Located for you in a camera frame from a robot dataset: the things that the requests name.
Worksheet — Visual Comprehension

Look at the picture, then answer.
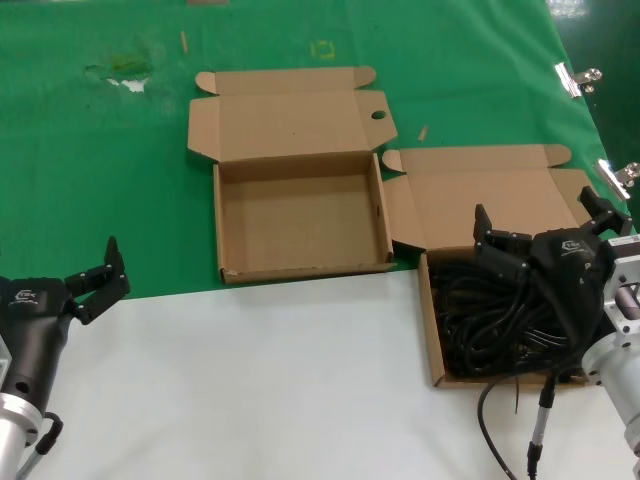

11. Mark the open brown cardboard box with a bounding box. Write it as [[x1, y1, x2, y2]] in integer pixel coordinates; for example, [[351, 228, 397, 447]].
[[187, 65, 400, 286], [382, 143, 601, 389]]

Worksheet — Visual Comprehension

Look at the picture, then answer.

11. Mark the black cable loop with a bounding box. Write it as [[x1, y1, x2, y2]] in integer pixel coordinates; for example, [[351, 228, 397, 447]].
[[19, 409, 65, 480]]

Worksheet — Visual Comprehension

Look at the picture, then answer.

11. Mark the tangled black cables pile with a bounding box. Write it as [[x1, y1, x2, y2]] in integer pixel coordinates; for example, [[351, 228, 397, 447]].
[[429, 244, 589, 381]]

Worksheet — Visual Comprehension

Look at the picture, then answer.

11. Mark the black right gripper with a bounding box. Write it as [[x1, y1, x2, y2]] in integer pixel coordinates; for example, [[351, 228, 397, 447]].
[[472, 185, 635, 352]]

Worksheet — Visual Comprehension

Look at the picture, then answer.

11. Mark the metal binder clip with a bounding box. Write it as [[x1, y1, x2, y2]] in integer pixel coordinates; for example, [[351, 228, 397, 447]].
[[593, 159, 640, 202], [553, 62, 603, 100]]

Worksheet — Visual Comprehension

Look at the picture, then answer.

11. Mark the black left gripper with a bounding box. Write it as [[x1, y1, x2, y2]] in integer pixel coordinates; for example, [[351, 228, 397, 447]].
[[0, 236, 132, 415]]

